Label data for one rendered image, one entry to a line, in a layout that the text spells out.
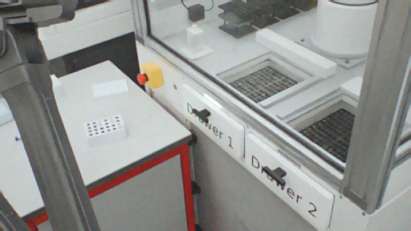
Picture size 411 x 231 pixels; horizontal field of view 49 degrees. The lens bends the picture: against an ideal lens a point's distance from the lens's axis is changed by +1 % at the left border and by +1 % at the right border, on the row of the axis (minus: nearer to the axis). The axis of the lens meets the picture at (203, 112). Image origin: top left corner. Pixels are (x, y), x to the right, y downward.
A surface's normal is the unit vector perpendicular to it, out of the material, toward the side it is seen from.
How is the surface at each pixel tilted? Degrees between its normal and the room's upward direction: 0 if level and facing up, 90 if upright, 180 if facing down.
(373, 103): 90
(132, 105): 0
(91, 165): 0
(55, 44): 90
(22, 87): 69
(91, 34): 90
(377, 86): 90
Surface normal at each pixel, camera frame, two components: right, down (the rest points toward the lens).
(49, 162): -0.21, 0.04
